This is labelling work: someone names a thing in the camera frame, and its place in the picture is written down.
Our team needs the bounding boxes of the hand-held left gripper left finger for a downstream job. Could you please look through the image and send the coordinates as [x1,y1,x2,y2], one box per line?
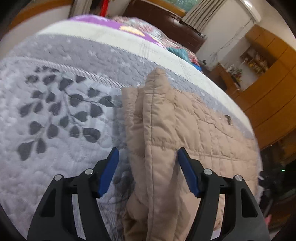
[26,147,119,241]

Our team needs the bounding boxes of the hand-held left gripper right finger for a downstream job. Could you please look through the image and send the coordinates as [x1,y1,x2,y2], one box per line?
[177,147,271,241]

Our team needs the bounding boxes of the beige quilted coat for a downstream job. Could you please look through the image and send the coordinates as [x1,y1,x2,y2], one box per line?
[121,68,260,241]

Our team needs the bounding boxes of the grey patterned bed quilt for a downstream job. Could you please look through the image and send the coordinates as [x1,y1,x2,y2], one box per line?
[0,20,262,241]

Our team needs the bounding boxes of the wooden desk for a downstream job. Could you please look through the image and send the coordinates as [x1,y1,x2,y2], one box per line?
[210,64,243,93]

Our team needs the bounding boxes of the wooden wardrobe with shelves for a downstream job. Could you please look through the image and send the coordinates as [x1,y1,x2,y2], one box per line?
[231,24,296,158]

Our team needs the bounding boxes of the teal cloth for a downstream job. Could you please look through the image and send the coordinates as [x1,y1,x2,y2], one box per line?
[167,47,186,59]

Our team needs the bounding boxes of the row of books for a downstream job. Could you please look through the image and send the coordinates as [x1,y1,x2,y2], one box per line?
[240,47,275,72]

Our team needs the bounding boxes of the purple floral bedding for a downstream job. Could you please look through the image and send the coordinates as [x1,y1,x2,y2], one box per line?
[68,14,201,70]

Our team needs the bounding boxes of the beige curtain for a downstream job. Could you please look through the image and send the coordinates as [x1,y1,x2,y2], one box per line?
[69,0,93,16]
[179,0,234,33]

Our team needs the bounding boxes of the dark wooden headboard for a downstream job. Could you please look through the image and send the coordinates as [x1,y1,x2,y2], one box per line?
[121,0,206,54]

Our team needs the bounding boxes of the small wooden framed window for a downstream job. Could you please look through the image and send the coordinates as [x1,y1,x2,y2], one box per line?
[162,0,201,11]

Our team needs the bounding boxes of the white air conditioner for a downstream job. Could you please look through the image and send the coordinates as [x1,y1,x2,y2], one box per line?
[239,0,263,24]

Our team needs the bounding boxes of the large wooden framed window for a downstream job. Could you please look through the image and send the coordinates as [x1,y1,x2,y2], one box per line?
[8,0,74,29]

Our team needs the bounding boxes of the hanging cables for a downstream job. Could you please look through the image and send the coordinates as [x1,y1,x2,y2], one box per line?
[209,21,243,63]

